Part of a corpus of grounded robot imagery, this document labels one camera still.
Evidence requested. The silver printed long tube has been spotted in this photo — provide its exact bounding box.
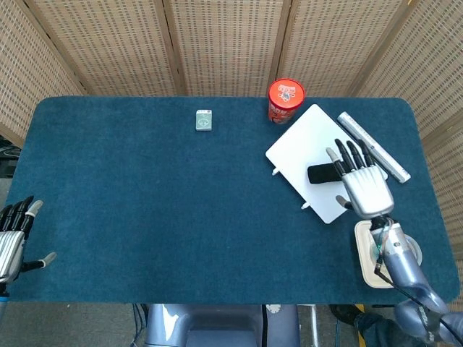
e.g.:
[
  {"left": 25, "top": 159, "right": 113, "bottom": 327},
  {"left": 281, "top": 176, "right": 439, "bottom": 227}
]
[{"left": 337, "top": 111, "right": 412, "bottom": 184}]

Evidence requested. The red instant noodle cup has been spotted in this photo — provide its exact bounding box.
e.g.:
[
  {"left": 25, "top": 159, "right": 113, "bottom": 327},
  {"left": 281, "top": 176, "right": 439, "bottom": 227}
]
[{"left": 267, "top": 79, "right": 307, "bottom": 127}]

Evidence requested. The white cutting board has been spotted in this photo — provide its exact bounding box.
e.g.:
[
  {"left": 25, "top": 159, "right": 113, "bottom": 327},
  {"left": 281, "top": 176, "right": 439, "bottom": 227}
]
[{"left": 265, "top": 103, "right": 390, "bottom": 225}]

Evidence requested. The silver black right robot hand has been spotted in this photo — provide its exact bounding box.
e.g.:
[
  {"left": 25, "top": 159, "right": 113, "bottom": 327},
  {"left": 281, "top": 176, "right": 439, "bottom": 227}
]
[{"left": 326, "top": 138, "right": 395, "bottom": 219}]

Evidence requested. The cream square tray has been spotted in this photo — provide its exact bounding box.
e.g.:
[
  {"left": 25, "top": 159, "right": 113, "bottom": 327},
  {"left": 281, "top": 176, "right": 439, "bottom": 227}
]
[{"left": 354, "top": 220, "right": 399, "bottom": 289}]

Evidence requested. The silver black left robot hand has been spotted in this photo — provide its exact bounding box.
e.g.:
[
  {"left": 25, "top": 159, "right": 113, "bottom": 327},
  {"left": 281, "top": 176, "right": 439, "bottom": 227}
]
[{"left": 0, "top": 195, "right": 58, "bottom": 285}]

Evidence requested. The blue velvet table cloth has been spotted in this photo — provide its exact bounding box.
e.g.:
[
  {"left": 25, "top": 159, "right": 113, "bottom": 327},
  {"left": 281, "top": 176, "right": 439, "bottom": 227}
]
[{"left": 6, "top": 95, "right": 460, "bottom": 304}]

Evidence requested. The black small object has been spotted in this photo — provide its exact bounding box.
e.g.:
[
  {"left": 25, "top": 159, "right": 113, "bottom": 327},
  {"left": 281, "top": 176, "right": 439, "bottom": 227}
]
[{"left": 307, "top": 163, "right": 343, "bottom": 185}]

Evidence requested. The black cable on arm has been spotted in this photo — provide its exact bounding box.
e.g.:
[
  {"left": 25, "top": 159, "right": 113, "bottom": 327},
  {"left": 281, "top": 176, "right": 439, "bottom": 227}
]
[{"left": 374, "top": 252, "right": 463, "bottom": 346}]

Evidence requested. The woven rattan folding screen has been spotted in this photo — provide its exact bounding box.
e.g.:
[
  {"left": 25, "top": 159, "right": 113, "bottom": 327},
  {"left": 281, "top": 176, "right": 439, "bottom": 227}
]
[{"left": 0, "top": 0, "right": 463, "bottom": 261}]

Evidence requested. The small green card box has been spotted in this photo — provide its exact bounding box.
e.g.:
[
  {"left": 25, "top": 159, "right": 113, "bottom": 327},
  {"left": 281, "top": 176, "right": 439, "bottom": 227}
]
[{"left": 195, "top": 108, "right": 213, "bottom": 132}]

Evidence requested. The dark blue bag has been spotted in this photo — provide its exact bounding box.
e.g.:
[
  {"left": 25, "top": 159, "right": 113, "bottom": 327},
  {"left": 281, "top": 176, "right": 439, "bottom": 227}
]
[{"left": 356, "top": 312, "right": 403, "bottom": 347}]

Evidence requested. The grey-blue robot torso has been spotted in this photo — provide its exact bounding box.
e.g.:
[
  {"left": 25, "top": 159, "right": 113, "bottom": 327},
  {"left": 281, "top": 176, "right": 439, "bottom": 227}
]
[{"left": 144, "top": 303, "right": 300, "bottom": 347}]

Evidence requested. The clear round glass dish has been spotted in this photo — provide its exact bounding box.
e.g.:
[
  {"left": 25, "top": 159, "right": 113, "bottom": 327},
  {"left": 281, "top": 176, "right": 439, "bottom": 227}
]
[{"left": 405, "top": 234, "right": 423, "bottom": 263}]

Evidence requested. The white metal table leg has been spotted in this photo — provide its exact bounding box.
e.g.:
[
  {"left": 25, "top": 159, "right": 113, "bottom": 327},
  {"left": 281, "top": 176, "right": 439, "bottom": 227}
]
[{"left": 308, "top": 305, "right": 320, "bottom": 347}]

